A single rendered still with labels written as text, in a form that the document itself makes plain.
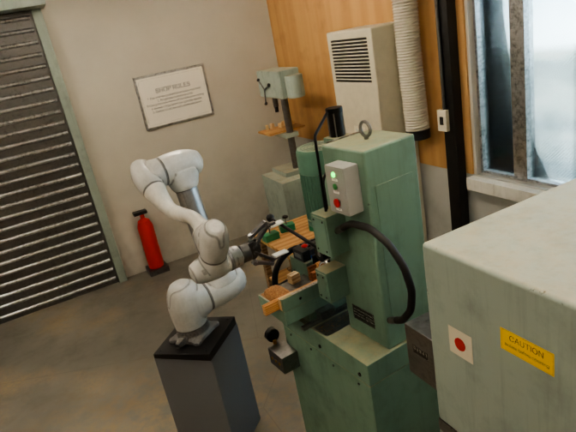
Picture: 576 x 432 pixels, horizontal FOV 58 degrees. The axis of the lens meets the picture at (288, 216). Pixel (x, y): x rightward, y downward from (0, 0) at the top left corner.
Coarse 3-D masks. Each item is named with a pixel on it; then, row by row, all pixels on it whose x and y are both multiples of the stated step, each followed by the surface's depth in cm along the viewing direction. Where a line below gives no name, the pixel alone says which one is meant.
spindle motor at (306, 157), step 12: (312, 144) 202; (324, 144) 198; (300, 156) 194; (312, 156) 191; (300, 168) 197; (312, 168) 193; (324, 168) 192; (312, 180) 196; (312, 192) 197; (312, 204) 200
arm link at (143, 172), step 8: (136, 160) 230; (144, 160) 231; (152, 160) 229; (160, 160) 229; (136, 168) 226; (144, 168) 226; (152, 168) 226; (160, 168) 227; (136, 176) 225; (144, 176) 223; (152, 176) 224; (160, 176) 226; (136, 184) 225; (144, 184) 222
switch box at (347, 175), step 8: (336, 160) 170; (328, 168) 166; (336, 168) 163; (344, 168) 160; (352, 168) 162; (328, 176) 167; (336, 176) 164; (344, 176) 161; (352, 176) 162; (328, 184) 169; (344, 184) 162; (352, 184) 163; (328, 192) 171; (344, 192) 163; (352, 192) 164; (360, 192) 165; (344, 200) 164; (352, 200) 164; (360, 200) 166; (344, 208) 166; (352, 208) 165; (360, 208) 167
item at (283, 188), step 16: (256, 80) 443; (272, 80) 421; (288, 80) 400; (272, 96) 431; (288, 96) 407; (288, 112) 435; (272, 128) 461; (288, 128) 439; (272, 176) 457; (288, 176) 443; (272, 192) 457; (288, 192) 433; (272, 208) 469; (288, 208) 437; (304, 208) 444
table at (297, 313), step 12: (300, 276) 226; (288, 288) 218; (264, 300) 213; (312, 300) 206; (324, 300) 210; (276, 312) 207; (288, 312) 201; (300, 312) 204; (312, 312) 208; (288, 324) 202
